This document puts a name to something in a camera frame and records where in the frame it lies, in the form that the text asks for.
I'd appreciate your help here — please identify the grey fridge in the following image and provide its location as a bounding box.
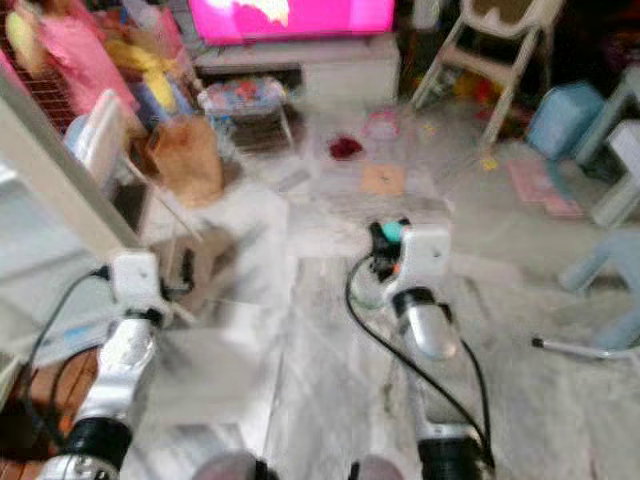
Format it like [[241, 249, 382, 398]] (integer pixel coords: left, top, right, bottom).
[[0, 65, 136, 401]]

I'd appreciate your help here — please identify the cardboard piece with green print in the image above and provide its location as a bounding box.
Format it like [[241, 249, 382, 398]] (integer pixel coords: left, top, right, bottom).
[[362, 165, 406, 197]]

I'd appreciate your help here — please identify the dark red cloth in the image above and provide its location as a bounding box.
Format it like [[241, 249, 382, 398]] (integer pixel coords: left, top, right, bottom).
[[328, 137, 363, 162]]

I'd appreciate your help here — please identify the pink booklet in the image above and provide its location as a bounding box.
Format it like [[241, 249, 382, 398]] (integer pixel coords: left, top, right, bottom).
[[365, 110, 401, 141]]

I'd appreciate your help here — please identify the brown paper bag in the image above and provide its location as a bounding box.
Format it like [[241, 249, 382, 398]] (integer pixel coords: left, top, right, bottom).
[[150, 118, 223, 207]]

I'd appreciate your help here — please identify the pink floor mat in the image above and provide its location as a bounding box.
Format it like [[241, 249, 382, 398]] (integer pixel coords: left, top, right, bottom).
[[507, 158, 586, 221]]

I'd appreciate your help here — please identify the white television stand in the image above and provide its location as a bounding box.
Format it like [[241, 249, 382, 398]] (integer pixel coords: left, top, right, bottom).
[[195, 35, 401, 107]]

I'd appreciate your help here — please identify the colourful baby bouncer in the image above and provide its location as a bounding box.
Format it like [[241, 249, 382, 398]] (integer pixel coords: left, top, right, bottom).
[[200, 78, 296, 151]]

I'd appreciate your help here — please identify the yellow cloth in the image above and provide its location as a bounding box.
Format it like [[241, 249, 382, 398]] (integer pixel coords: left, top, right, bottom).
[[110, 40, 177, 113]]

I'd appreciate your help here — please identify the grey robot left leg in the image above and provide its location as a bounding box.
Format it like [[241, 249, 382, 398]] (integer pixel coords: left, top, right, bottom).
[[200, 452, 266, 480]]

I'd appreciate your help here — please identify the grey robot leg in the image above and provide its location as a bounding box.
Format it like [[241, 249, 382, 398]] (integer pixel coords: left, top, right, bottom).
[[200, 452, 266, 480], [350, 455, 406, 480]]

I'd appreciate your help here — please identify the light blue plastic bin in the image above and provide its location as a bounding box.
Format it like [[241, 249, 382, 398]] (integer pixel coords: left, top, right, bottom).
[[525, 82, 608, 161]]

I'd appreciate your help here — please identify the red brick stack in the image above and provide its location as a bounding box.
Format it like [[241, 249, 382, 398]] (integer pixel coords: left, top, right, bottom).
[[0, 350, 101, 480]]

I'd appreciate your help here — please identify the grey blue plastic stool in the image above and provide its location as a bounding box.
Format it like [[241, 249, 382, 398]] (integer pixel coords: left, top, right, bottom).
[[558, 228, 640, 351]]

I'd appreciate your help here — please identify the grey robot right leg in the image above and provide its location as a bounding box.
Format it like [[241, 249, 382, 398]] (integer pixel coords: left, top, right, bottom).
[[350, 455, 406, 480]]

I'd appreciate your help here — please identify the grey metal rod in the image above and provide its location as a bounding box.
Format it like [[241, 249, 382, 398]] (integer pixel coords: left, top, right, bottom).
[[530, 336, 640, 363]]

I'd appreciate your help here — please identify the white high chair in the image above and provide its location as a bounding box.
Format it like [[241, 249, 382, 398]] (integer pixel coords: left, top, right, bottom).
[[410, 0, 567, 143]]

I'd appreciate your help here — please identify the person in pink shirt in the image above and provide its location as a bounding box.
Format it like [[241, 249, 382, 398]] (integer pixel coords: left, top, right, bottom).
[[8, 8, 141, 123]]

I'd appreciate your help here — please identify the grey plastic chair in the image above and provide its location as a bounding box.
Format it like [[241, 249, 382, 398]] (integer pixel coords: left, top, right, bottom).
[[575, 65, 640, 229]]

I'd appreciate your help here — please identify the flat screen television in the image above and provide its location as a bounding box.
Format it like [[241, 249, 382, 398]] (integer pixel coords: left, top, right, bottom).
[[190, 0, 396, 47]]

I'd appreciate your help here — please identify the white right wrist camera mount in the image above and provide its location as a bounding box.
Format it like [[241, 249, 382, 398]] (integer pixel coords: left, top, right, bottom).
[[400, 225, 452, 297]]

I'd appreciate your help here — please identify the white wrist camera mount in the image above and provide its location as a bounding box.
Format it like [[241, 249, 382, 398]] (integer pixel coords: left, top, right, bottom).
[[112, 250, 162, 317], [400, 225, 452, 297]]

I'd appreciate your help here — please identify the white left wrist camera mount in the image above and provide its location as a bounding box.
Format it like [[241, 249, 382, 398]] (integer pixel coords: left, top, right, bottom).
[[112, 250, 162, 317]]

